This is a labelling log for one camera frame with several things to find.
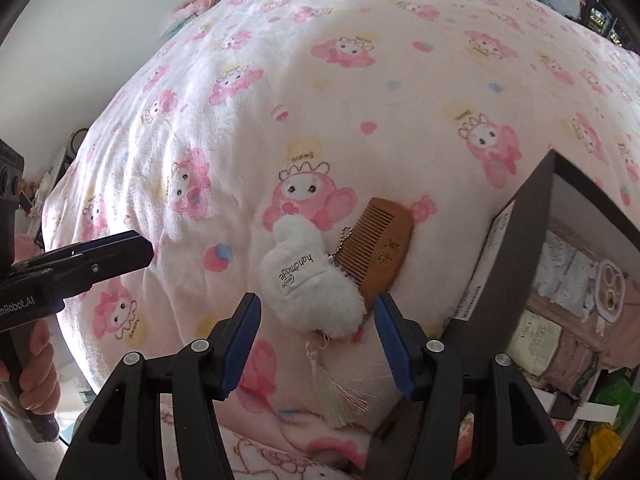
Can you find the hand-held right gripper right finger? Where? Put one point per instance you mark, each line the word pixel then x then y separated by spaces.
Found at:
pixel 395 355

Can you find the black cardboard box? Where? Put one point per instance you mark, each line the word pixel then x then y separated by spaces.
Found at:
pixel 520 240

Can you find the pink patterned cloth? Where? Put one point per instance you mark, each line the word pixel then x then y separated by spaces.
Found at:
pixel 280 455

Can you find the wooden comb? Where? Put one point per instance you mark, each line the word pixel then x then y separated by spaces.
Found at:
pixel 385 255

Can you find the person's left hand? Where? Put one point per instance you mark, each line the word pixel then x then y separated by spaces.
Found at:
pixel 45 375

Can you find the pink printed blanket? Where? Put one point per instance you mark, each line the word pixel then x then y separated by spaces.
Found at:
pixel 375 100

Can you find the pink cloth bag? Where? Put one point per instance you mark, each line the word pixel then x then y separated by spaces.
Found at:
pixel 575 360

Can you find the dark display cabinet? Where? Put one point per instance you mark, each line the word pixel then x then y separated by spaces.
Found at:
pixel 590 0

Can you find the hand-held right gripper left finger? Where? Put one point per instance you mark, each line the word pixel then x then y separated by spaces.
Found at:
pixel 242 345

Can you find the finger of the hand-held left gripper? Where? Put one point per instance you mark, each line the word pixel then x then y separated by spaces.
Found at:
pixel 100 243
pixel 110 265

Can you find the curled metal chair back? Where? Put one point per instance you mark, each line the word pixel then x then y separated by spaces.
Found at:
pixel 77 140

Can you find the green snack packet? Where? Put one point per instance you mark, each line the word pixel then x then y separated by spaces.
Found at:
pixel 620 390

